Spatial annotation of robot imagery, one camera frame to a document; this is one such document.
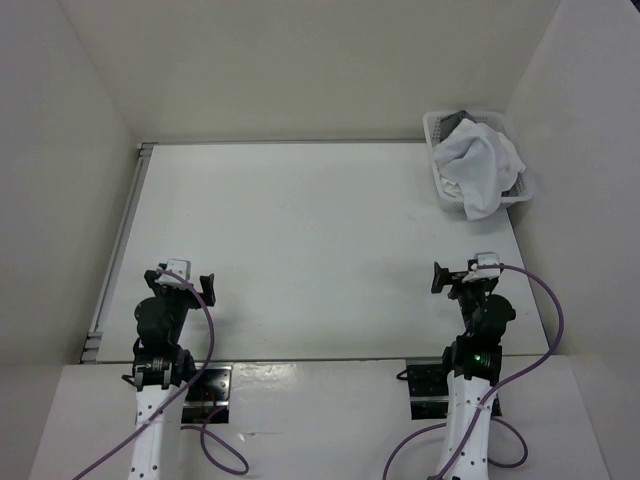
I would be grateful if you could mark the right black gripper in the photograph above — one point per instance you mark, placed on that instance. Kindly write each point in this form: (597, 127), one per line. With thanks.
(442, 276)

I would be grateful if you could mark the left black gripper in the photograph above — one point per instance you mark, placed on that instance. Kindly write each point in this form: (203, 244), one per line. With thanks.
(161, 290)

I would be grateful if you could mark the white skirt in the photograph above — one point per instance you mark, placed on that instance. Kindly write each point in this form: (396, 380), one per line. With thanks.
(483, 162)
(451, 189)

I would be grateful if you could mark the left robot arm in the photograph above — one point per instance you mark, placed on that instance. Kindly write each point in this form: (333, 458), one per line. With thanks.
(163, 371)

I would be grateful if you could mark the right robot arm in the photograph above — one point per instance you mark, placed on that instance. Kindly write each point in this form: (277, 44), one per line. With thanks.
(472, 364)

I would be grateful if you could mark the white skirt in basket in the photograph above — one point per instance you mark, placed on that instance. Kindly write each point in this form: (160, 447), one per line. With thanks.
(451, 189)

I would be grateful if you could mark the white plastic laundry basket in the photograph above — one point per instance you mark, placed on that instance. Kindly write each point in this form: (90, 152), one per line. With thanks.
(524, 188)

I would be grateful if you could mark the dark garment in basket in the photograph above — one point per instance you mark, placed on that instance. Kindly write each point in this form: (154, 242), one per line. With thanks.
(450, 122)

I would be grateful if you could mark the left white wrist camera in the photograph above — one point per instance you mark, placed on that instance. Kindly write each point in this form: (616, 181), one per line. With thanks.
(174, 273)

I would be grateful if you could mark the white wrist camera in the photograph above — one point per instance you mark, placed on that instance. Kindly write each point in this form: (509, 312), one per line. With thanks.
(174, 273)
(483, 266)

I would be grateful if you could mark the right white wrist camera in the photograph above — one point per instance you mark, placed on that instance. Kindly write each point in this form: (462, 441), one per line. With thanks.
(483, 266)

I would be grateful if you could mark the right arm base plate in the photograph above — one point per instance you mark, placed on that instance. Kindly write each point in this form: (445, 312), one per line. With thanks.
(427, 387)

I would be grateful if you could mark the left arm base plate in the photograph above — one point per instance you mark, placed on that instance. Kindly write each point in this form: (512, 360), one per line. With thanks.
(209, 397)

